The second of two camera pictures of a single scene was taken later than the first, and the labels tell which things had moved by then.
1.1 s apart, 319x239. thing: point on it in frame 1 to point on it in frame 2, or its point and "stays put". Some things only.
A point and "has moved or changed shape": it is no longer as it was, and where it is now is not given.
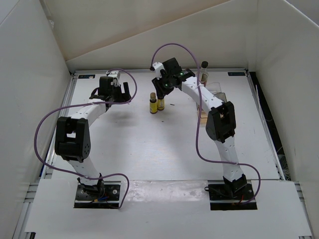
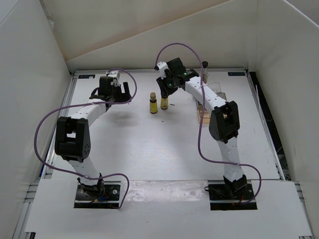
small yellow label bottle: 153,107 stays put
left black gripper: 125,97 stays put
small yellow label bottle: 160,104 has moved or changed shape
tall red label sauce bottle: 204,76 stays put
